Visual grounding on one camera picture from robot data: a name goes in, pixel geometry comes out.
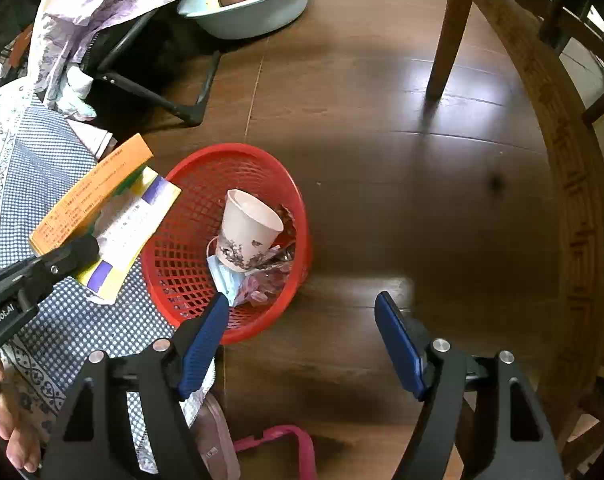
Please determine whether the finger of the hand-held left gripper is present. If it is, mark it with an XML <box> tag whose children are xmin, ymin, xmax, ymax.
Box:
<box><xmin>32</xmin><ymin>234</ymin><xmax>100</xmax><ymax>281</ymax></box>

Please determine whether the orange cardboard box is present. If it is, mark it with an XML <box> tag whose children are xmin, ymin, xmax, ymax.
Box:
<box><xmin>29</xmin><ymin>133</ymin><xmax>154</xmax><ymax>256</ymax></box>

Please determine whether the light blue plastic basin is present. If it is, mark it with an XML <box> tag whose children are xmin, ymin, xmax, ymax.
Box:
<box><xmin>177</xmin><ymin>0</ymin><xmax>320</xmax><ymax>41</ymax></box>

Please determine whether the pink strap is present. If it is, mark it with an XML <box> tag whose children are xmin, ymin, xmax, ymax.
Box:
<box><xmin>233</xmin><ymin>425</ymin><xmax>317</xmax><ymax>480</ymax></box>

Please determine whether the black folding cot frame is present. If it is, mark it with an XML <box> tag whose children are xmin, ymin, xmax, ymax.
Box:
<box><xmin>79</xmin><ymin>0</ymin><xmax>223</xmax><ymax>128</ymax></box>

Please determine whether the pale green cloth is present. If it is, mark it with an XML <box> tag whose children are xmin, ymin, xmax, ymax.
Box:
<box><xmin>54</xmin><ymin>62</ymin><xmax>98</xmax><ymax>122</ymax></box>

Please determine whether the purple folded blanket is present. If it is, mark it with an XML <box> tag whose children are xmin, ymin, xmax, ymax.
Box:
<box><xmin>29</xmin><ymin>0</ymin><xmax>190</xmax><ymax>121</ymax></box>

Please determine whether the pink slipper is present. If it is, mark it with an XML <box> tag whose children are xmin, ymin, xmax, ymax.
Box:
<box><xmin>194</xmin><ymin>392</ymin><xmax>241</xmax><ymax>480</ymax></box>

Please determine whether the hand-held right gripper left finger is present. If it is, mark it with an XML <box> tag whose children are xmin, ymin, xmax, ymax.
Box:
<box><xmin>37</xmin><ymin>292</ymin><xmax>230</xmax><ymax>480</ymax></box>

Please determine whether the white yellow purple box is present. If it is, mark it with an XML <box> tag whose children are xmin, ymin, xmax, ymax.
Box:
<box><xmin>74</xmin><ymin>167</ymin><xmax>183</xmax><ymax>306</ymax></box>

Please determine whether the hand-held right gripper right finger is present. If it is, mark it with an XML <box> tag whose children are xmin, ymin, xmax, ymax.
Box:
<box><xmin>374</xmin><ymin>291</ymin><xmax>565</xmax><ymax>480</ymax></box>

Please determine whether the red plastic basket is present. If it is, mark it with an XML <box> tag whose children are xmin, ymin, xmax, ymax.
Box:
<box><xmin>141</xmin><ymin>143</ymin><xmax>311</xmax><ymax>346</ymax></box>

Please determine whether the blue face mask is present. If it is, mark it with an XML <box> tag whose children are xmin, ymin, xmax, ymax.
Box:
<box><xmin>207</xmin><ymin>255</ymin><xmax>245</xmax><ymax>308</ymax></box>

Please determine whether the wooden chair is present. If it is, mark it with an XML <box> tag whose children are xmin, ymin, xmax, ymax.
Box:
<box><xmin>424</xmin><ymin>0</ymin><xmax>604</xmax><ymax>461</ymax></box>

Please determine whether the white printed paper cup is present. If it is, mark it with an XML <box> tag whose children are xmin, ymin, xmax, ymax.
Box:
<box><xmin>217</xmin><ymin>189</ymin><xmax>285</xmax><ymax>273</ymax></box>

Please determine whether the clear packet with red print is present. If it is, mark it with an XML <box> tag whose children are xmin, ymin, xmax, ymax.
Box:
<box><xmin>234</xmin><ymin>205</ymin><xmax>297</xmax><ymax>308</ymax></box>

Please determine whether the person's left hand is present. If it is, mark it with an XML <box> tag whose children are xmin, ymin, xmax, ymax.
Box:
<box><xmin>0</xmin><ymin>357</ymin><xmax>45</xmax><ymax>473</ymax></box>

